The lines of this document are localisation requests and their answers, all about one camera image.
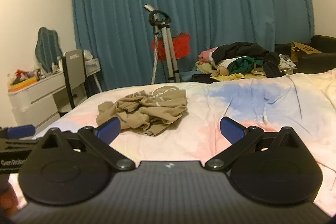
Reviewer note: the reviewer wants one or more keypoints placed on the red basket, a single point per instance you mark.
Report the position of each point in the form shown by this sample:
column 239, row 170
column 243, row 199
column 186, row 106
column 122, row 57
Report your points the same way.
column 181, row 45

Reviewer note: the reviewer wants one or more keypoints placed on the pastel tie-dye bed duvet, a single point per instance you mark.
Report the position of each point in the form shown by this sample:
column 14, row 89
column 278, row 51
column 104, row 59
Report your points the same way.
column 262, row 108

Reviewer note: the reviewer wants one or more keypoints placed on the colourful desk clutter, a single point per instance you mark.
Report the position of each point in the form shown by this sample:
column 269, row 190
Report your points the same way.
column 22, row 77

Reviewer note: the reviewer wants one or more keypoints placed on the grey chair with black frame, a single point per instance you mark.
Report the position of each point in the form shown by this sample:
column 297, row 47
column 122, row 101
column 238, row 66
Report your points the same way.
column 74, row 69

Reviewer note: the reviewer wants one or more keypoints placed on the pile of mixed clothes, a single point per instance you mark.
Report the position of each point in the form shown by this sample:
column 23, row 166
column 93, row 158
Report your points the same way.
column 244, row 50

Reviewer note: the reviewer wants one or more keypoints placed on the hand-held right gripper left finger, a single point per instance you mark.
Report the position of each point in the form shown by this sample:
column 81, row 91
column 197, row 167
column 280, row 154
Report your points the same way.
column 109, row 130

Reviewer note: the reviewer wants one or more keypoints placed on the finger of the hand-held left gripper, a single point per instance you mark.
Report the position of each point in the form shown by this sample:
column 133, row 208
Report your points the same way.
column 21, row 131

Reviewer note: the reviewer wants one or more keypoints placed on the garment steamer stand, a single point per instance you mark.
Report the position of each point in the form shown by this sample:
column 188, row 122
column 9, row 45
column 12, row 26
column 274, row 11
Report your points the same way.
column 166, row 37

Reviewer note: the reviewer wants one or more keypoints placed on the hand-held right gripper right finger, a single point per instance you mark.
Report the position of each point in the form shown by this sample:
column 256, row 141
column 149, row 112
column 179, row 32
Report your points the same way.
column 231, row 130

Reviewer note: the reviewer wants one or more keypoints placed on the black sofa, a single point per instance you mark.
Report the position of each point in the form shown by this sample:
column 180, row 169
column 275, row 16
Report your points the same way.
column 323, row 56

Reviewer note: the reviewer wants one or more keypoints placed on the person's left hand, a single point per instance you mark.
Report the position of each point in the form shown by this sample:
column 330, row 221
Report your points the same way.
column 8, row 200

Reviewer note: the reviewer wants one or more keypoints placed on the white drawer desk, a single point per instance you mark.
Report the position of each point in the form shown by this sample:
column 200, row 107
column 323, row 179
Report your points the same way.
column 39, row 92

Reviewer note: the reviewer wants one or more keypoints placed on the white side table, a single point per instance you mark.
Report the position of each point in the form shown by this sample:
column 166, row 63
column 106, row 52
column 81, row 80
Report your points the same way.
column 92, row 66

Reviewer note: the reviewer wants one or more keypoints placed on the tan t-shirt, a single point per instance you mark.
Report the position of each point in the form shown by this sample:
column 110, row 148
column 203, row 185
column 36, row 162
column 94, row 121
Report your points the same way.
column 147, row 108

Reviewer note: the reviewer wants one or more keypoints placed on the wavy teal framed mirror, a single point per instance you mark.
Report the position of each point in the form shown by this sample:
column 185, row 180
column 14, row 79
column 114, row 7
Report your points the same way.
column 47, row 48

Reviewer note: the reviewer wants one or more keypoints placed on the brown paper bag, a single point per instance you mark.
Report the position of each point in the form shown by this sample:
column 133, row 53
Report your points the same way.
column 299, row 53

